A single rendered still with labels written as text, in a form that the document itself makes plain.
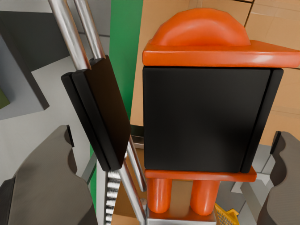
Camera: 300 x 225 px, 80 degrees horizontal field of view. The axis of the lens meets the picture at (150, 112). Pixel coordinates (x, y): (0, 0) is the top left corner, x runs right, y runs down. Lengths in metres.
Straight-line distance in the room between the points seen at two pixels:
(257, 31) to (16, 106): 0.96
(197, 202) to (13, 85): 0.73
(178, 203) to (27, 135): 1.92
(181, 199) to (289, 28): 0.82
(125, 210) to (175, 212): 0.55
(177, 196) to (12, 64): 0.68
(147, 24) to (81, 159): 1.50
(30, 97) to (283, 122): 1.10
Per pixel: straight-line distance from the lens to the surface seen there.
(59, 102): 1.68
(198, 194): 0.17
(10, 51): 0.76
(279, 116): 1.06
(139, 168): 0.18
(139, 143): 0.91
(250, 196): 2.04
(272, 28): 0.89
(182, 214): 0.19
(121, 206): 0.74
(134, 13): 1.34
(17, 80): 0.78
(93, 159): 1.64
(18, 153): 2.26
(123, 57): 1.38
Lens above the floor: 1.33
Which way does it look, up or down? 62 degrees down
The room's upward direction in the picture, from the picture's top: 174 degrees counter-clockwise
